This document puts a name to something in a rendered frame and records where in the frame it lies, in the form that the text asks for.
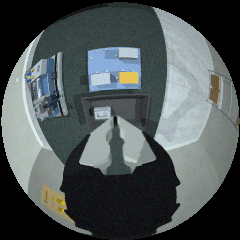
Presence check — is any yellow block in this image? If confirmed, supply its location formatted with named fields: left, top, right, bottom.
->
left=119, top=72, right=138, bottom=84

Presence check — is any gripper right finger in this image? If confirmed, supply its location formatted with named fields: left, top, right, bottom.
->
left=115, top=116, right=181, bottom=187

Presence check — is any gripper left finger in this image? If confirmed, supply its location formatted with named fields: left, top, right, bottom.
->
left=60, top=116, right=115, bottom=193

